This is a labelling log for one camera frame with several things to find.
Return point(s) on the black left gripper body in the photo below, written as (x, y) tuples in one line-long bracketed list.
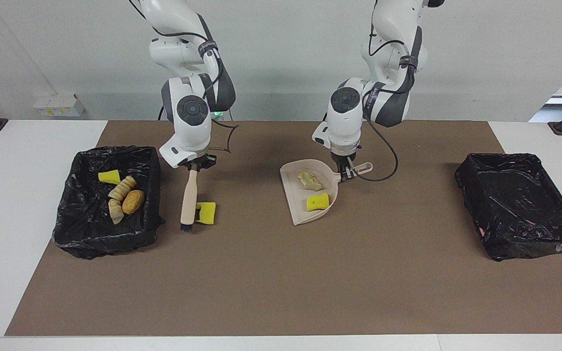
[(344, 161)]

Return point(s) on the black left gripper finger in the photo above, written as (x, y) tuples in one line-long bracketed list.
[(350, 173), (342, 175)]

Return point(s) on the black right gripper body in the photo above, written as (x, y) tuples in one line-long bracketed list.
[(202, 164)]

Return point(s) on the pale lumpy pastry toy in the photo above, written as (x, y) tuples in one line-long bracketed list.
[(310, 181)]

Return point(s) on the beige hand brush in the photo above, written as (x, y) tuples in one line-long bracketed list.
[(190, 195)]

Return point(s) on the yellow sponge piece dark dot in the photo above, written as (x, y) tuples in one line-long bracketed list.
[(317, 202)]

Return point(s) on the yellow notched sponge piece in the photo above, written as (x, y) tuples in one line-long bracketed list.
[(206, 213)]

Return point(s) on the beige plastic dustpan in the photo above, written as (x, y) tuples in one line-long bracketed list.
[(293, 195)]

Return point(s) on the brown round bun toy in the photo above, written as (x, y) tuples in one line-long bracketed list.
[(133, 202)]

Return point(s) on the orange striped croissant toy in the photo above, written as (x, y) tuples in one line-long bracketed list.
[(122, 188)]

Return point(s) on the yellow wedge sponge piece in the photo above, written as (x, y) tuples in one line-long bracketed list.
[(110, 177)]

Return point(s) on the pale ridged pastry toy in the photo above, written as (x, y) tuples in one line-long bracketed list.
[(115, 212)]

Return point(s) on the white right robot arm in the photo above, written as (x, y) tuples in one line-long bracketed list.
[(192, 112)]

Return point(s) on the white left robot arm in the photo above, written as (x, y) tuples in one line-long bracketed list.
[(344, 102)]

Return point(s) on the black bag lined bin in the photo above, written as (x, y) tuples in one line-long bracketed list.
[(90, 234)]

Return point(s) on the black bag bin pink mark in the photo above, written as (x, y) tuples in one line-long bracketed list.
[(520, 204)]

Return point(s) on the brown table mat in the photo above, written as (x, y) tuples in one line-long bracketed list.
[(281, 292)]

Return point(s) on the white wall socket box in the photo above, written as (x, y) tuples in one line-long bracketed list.
[(59, 106)]

